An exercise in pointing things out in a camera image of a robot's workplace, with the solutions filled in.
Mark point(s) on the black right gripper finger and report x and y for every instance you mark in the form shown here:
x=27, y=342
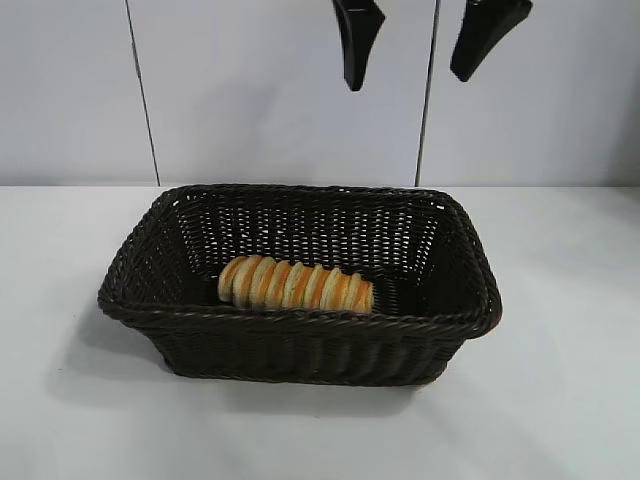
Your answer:
x=357, y=35
x=485, y=35

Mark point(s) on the long striped bread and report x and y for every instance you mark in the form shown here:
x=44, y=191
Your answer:
x=295, y=287

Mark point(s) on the dark brown woven basket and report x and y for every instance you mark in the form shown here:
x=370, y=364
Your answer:
x=300, y=350

